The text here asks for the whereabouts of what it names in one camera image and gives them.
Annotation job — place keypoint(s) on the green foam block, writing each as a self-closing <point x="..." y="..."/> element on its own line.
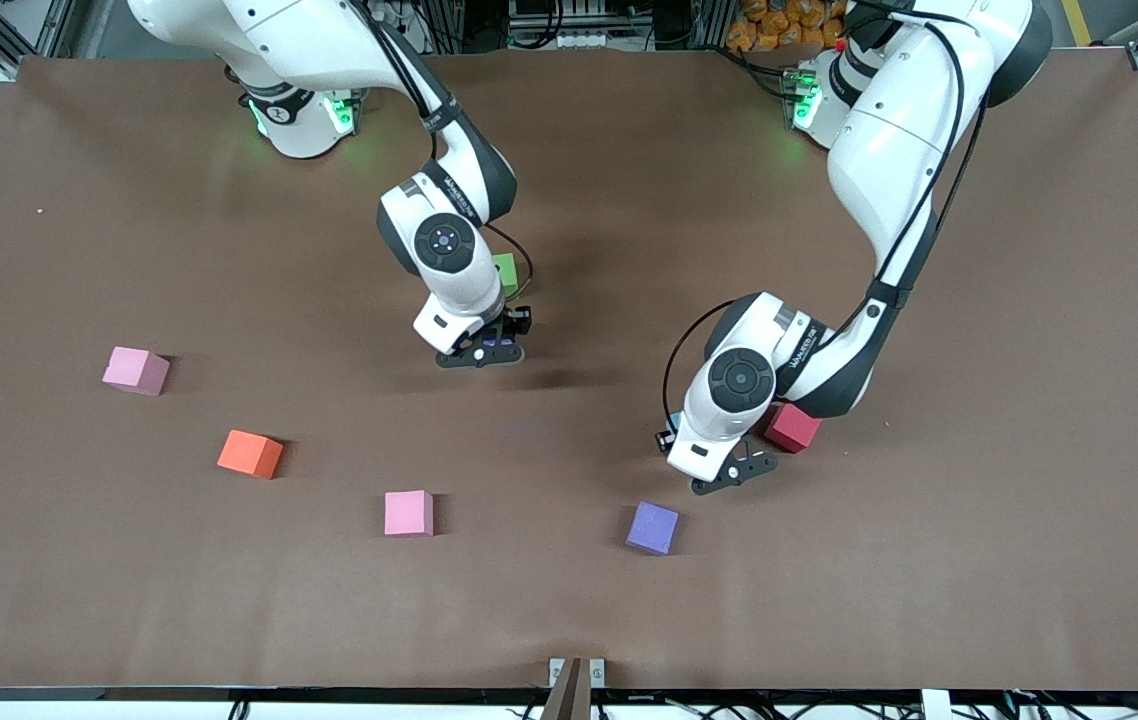
<point x="506" y="275"/>

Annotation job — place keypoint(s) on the pink foam block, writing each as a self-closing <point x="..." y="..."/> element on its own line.
<point x="136" y="370"/>
<point x="409" y="513"/>

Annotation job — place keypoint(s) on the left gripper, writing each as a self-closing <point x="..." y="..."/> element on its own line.
<point x="660" y="441"/>

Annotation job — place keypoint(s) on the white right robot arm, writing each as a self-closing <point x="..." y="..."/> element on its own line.
<point x="329" y="50"/>

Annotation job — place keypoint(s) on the white label tag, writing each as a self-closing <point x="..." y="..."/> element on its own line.
<point x="936" y="705"/>

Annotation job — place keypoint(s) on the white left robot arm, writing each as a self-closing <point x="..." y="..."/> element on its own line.
<point x="899" y="130"/>

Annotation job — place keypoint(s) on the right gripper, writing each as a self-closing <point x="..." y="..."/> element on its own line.
<point x="517" y="322"/>

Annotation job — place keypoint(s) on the purple foam block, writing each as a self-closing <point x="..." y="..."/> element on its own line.
<point x="652" y="528"/>
<point x="499" y="343"/>

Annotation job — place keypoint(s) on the orange foam block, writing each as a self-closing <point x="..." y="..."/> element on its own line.
<point x="249" y="454"/>

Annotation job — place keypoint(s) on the orange objects pile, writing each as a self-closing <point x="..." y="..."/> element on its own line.
<point x="779" y="25"/>

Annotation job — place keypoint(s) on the small metal edge bracket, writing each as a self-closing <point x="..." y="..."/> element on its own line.
<point x="557" y="672"/>

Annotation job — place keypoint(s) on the grey electronics rack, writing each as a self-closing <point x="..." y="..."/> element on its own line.
<point x="559" y="25"/>

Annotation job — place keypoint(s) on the red foam block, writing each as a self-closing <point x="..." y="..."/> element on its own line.
<point x="797" y="430"/>

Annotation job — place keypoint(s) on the white power strip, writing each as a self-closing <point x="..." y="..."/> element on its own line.
<point x="399" y="15"/>

